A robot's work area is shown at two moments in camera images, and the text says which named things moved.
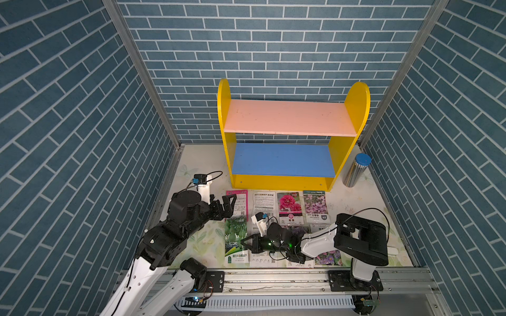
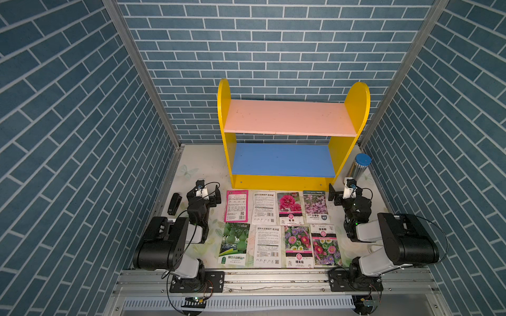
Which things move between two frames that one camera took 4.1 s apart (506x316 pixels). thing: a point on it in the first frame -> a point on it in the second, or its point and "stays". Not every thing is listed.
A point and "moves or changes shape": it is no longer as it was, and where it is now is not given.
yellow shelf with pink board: x=289 y=166 stays
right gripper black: x=256 y=243 -> x=333 y=194
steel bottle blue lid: x=356 y=170 stays
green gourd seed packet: x=235 y=253 moves or changes shape
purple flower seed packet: x=315 y=207 stays
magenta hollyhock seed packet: x=290 y=208 stays
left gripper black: x=219 y=214 -> x=212 y=202
